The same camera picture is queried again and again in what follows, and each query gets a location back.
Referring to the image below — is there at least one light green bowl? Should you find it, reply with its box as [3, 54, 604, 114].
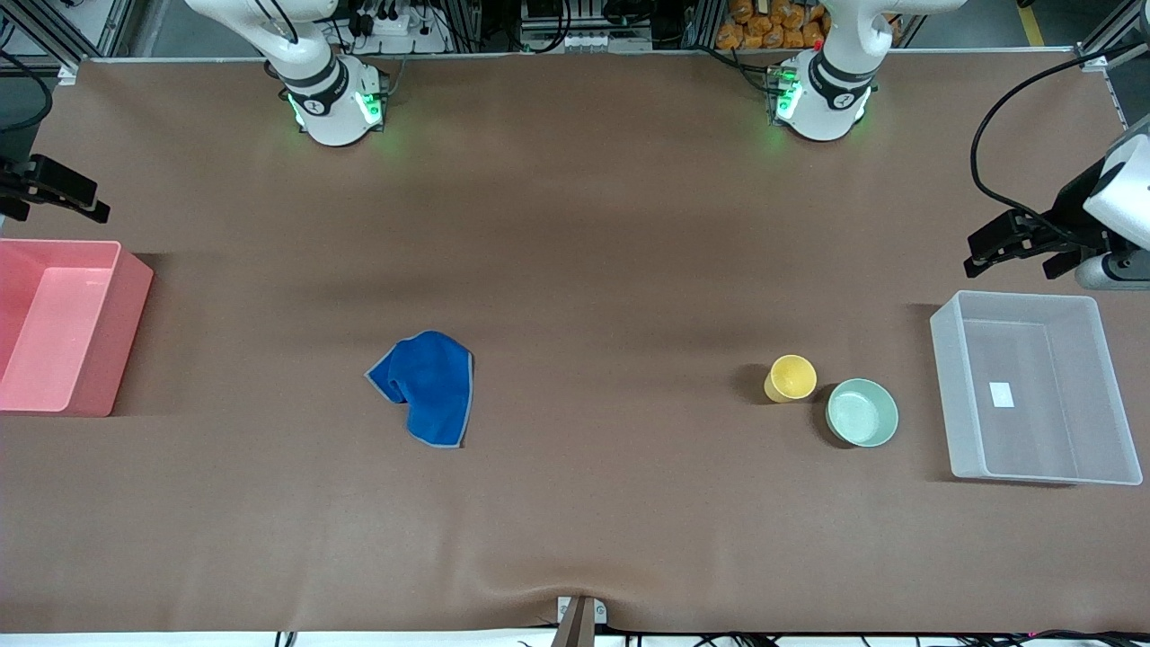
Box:
[826, 378, 899, 448]

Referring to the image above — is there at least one yellow cup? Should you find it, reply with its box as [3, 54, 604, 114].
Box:
[764, 355, 818, 403]

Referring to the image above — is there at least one blue cloth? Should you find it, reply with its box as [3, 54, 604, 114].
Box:
[365, 331, 474, 448]

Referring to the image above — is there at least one clear plastic bin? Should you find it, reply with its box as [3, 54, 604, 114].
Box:
[930, 289, 1144, 486]

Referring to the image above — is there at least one pink plastic bin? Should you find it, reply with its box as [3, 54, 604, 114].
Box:
[0, 238, 154, 417]

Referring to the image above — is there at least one orange snack packets pile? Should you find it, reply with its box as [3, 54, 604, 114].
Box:
[716, 0, 827, 50]

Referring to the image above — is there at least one white power strip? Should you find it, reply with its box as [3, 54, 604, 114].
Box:
[346, 0, 450, 55]

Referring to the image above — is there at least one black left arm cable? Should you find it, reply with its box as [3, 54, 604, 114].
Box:
[970, 45, 1137, 248]

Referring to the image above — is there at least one aluminium frame profile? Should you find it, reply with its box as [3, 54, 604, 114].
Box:
[0, 0, 136, 68]
[1078, 0, 1150, 71]

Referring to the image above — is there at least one metal table edge bracket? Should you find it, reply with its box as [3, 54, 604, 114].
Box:
[556, 596, 607, 626]

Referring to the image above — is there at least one brown camera strut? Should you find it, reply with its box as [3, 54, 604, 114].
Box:
[550, 598, 597, 647]

